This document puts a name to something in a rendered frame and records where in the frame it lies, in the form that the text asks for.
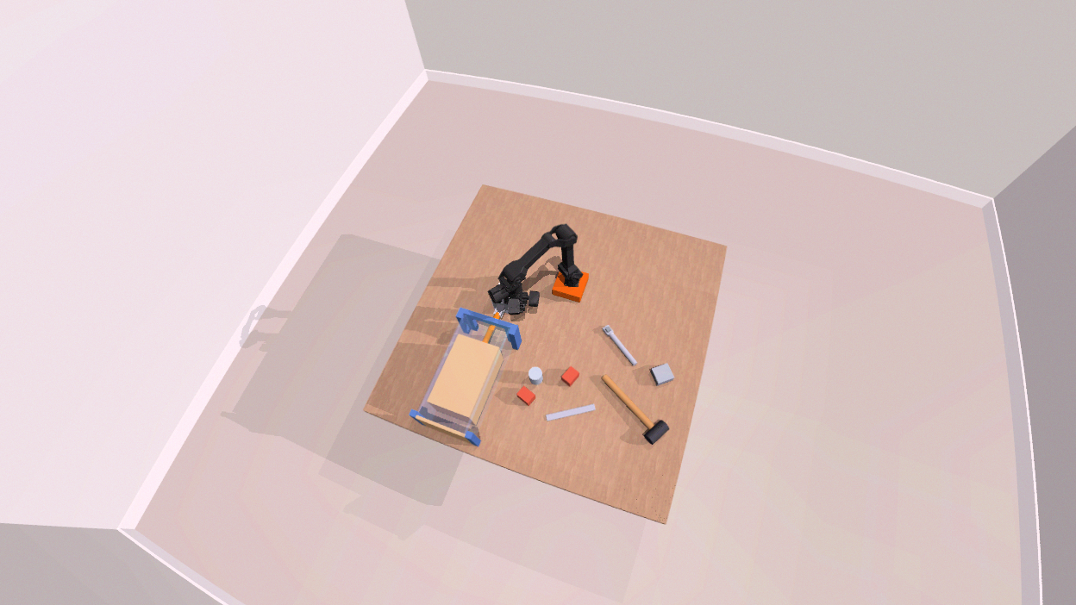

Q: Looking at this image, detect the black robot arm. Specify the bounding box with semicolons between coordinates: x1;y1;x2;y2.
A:
489;224;583;315

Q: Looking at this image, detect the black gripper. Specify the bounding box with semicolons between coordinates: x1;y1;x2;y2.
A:
504;290;540;307

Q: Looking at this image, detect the pale grey flat bar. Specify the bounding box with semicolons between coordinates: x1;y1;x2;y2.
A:
546;404;596;421

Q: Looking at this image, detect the mallet with wooden handle and black head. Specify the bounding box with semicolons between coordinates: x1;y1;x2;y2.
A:
601;374;669;445

